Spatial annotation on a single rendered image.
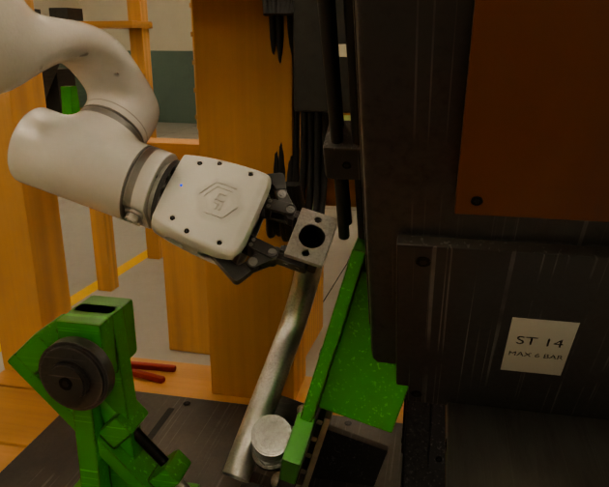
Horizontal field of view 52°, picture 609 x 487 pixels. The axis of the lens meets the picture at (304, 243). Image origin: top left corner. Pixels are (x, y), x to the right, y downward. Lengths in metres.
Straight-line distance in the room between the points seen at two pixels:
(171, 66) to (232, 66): 10.88
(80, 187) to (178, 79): 11.07
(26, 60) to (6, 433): 0.62
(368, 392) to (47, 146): 0.39
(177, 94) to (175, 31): 1.07
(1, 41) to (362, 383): 0.41
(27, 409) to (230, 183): 0.59
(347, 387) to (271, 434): 0.09
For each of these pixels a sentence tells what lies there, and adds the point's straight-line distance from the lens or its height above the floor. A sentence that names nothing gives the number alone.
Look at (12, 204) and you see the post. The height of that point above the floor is 1.18.
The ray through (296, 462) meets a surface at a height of 1.08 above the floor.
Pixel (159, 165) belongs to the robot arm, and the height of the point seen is 1.31.
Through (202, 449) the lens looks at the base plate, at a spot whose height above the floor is 0.90.
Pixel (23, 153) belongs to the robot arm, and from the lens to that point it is 0.70.
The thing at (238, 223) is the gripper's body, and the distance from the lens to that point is 0.63.
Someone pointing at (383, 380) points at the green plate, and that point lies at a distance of 0.56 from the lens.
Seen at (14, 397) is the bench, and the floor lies 0.88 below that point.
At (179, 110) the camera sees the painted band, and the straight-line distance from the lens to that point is 11.78.
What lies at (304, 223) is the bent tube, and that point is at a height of 1.26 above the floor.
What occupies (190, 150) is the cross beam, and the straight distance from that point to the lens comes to 1.03.
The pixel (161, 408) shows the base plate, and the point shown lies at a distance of 1.01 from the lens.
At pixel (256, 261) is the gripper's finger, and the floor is 1.22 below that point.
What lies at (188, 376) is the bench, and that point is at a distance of 1.12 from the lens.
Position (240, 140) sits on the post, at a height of 1.30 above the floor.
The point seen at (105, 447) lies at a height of 1.02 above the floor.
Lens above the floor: 1.43
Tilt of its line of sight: 18 degrees down
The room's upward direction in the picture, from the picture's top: straight up
